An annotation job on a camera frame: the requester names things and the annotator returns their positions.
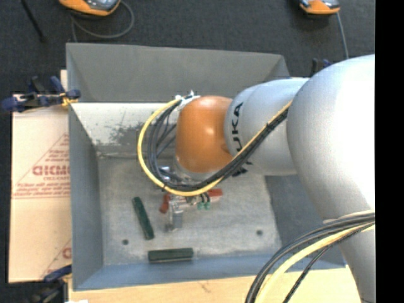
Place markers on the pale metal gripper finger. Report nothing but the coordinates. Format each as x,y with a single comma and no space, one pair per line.
169,219
178,219

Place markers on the red-brown flat block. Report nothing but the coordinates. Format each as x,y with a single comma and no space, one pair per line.
164,204

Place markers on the dark green flat block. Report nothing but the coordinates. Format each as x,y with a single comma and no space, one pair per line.
143,218
170,255

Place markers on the grey metal bin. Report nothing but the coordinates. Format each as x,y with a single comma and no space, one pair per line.
221,232

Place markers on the brown cardboard board, red print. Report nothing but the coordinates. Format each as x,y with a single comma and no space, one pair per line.
38,219

